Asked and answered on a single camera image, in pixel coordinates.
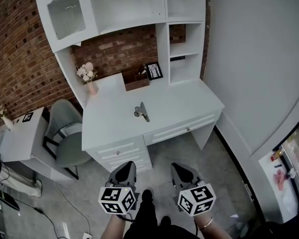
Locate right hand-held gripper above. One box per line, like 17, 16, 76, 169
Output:
170, 162, 217, 217

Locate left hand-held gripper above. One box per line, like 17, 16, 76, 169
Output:
98, 161, 140, 216

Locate silver metal clip object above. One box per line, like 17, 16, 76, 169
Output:
134, 102, 150, 122

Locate person's left forearm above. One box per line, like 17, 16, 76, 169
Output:
102, 214, 133, 239

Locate person's right forearm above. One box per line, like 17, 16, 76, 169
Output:
194, 213, 233, 239

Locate person's black shoe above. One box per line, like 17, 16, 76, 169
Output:
141, 189, 154, 204
160, 216, 172, 228

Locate person's black trousers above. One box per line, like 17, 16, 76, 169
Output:
124, 195, 203, 239

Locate grey upholstered chair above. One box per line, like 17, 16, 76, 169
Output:
42, 99, 93, 181

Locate white desk with hutch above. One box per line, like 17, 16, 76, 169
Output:
33, 0, 226, 174

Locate pink cloth item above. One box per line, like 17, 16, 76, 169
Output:
274, 170, 287, 191

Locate white counter unit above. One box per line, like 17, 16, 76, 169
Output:
258, 150, 299, 224

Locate white fabric bag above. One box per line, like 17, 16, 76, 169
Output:
0, 167, 43, 198

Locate brown wooden organizer box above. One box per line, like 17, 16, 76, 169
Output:
121, 68, 150, 92

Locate white side cabinet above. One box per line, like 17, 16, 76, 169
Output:
0, 107, 76, 182

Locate black flat device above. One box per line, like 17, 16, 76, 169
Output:
0, 190, 21, 212

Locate pink vase with flowers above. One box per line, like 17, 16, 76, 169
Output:
76, 61, 99, 96

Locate white vase with flowers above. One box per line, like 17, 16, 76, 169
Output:
0, 104, 14, 131

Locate gold bracelet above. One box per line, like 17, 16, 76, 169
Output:
198, 217, 214, 231

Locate white floor cable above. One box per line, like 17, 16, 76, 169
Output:
53, 180, 93, 236

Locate black floor cable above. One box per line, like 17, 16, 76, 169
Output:
14, 197, 59, 239

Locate black picture frame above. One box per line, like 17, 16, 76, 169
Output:
145, 61, 164, 81

